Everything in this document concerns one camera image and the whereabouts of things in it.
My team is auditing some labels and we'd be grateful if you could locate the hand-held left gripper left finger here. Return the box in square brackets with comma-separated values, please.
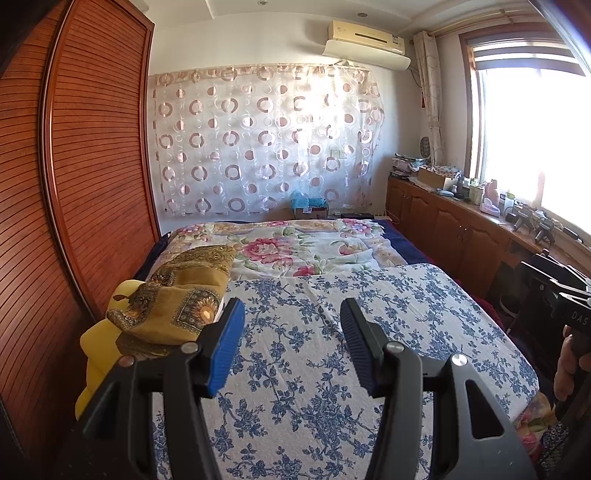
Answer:
[60, 298, 245, 480]

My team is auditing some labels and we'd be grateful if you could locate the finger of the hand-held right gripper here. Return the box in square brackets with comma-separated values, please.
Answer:
[522, 259, 591, 296]

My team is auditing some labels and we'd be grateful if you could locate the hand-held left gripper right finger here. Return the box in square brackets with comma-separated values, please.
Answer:
[340, 298, 539, 480]

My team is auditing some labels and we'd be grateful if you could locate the golden patterned shirt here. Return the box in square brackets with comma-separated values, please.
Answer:
[106, 244, 238, 358]

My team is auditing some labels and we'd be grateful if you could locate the person's right hand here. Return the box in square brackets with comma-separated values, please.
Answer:
[554, 324, 585, 416]

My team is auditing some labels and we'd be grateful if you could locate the dark chair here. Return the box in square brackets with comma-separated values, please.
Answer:
[501, 258, 561, 370]

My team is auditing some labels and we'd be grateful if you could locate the blue floral white mat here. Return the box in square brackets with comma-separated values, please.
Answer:
[148, 263, 541, 480]

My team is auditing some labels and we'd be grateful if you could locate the pink floral bed sheet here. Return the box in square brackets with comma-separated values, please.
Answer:
[161, 219, 411, 282]

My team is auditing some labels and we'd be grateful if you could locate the wooden sideboard cabinet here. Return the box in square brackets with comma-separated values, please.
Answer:
[385, 175, 591, 315]

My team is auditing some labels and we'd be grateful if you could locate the yellow cloth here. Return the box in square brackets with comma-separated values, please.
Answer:
[75, 279, 153, 421]

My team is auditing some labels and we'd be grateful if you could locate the wooden framed window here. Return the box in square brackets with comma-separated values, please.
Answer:
[459, 28, 591, 236]

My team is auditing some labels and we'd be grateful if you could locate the open cardboard box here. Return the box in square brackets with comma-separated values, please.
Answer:
[417, 166, 455, 191]

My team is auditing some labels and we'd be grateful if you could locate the blue tissue pack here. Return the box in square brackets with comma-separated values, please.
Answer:
[290, 191, 327, 209]

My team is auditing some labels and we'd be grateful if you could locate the pile of packets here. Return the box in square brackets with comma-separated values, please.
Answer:
[392, 154, 432, 178]

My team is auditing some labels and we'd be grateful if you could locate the sheer circle-print curtain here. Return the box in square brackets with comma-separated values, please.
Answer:
[152, 65, 386, 217]

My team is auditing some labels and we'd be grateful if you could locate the pale window curtain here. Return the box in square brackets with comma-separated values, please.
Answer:
[412, 30, 446, 169]

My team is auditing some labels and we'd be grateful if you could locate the wooden slatted wardrobe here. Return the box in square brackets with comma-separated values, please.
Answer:
[0, 0, 162, 480]

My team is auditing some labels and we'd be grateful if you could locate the cream air conditioner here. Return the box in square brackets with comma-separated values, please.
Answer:
[323, 19, 411, 71]

